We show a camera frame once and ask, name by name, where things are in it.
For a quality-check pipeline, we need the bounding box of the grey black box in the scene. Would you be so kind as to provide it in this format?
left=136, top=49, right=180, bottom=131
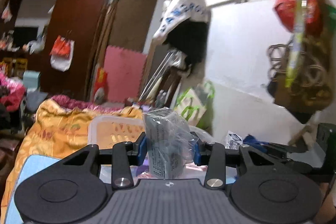
left=142, top=107, right=199, bottom=180

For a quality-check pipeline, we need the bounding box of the translucent white plastic basket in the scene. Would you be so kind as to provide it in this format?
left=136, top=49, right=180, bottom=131
left=88, top=114, right=219, bottom=151

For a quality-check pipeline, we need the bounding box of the green white tote bag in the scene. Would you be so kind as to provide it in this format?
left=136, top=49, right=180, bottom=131
left=174, top=81, right=215, bottom=132

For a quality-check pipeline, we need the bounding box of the brown hanging bag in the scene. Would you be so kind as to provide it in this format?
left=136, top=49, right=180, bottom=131
left=266, top=0, right=335, bottom=124

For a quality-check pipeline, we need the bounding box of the orange yellow quilt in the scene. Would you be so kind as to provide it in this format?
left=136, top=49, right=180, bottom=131
left=1, top=99, right=142, bottom=222

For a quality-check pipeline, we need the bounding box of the pink foam mat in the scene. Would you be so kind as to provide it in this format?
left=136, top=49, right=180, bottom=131
left=104, top=46, right=147, bottom=102

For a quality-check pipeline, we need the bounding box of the orange white hanging bag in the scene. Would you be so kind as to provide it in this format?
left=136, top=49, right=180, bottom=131
left=50, top=36, right=75, bottom=72

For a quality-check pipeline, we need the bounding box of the dark clothes pile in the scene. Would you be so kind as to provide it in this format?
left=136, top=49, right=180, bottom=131
left=1, top=72, right=26, bottom=135

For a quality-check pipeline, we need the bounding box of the white black hanging garment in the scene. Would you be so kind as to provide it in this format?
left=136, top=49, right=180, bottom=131
left=152, top=0, right=210, bottom=77

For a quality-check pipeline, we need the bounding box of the red hanging plastic bag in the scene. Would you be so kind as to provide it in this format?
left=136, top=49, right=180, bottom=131
left=273, top=0, right=322, bottom=34

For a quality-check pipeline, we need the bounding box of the dark red wooden wardrobe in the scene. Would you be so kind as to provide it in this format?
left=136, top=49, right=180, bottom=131
left=9, top=0, right=108, bottom=100

